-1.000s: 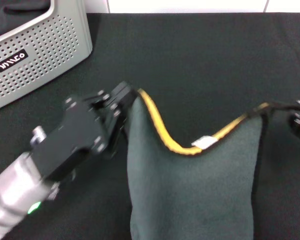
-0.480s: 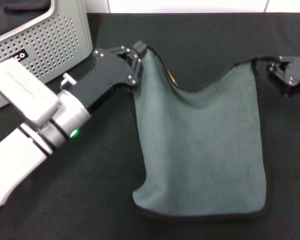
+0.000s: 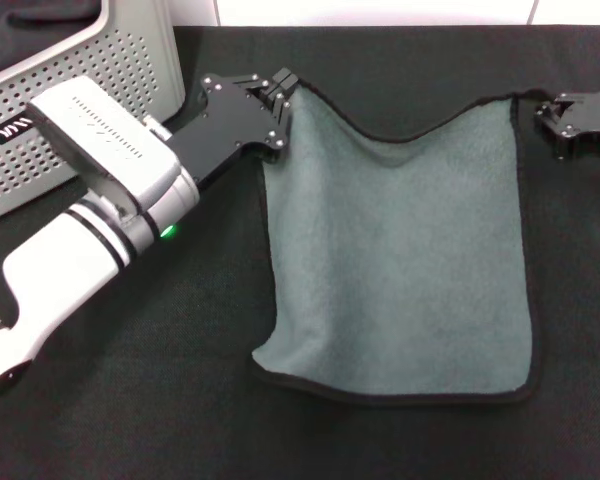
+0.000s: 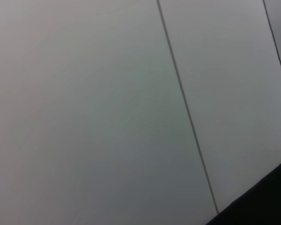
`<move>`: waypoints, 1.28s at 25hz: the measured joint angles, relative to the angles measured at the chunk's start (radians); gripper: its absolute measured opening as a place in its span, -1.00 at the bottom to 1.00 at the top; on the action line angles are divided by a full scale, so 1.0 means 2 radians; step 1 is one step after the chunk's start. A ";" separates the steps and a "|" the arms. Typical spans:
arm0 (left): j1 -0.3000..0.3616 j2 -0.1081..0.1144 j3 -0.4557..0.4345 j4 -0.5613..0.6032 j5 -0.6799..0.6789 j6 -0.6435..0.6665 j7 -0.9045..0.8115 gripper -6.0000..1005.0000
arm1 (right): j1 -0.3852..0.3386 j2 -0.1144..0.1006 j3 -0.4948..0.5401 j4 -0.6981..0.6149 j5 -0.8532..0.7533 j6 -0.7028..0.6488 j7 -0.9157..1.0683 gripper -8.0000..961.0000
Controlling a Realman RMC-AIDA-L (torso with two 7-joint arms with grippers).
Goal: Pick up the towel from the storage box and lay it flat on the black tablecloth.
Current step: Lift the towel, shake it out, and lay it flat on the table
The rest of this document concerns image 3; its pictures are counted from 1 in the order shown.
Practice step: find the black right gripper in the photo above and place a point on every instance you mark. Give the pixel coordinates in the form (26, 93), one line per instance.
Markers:
(595, 125)

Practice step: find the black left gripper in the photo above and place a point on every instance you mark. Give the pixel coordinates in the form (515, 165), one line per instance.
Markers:
(230, 125)

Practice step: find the yellow and grey-green towel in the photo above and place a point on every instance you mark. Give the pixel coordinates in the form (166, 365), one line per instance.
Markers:
(400, 260)

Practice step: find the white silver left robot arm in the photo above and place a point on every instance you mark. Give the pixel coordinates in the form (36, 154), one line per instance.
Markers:
(65, 280)

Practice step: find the grey perforated storage box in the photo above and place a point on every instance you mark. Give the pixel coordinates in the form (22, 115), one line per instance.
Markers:
(105, 60)

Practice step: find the black tablecloth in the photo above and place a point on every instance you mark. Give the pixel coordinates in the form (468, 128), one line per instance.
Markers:
(180, 425)

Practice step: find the black cloth lining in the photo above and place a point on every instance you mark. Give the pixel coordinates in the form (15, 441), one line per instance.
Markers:
(30, 30)

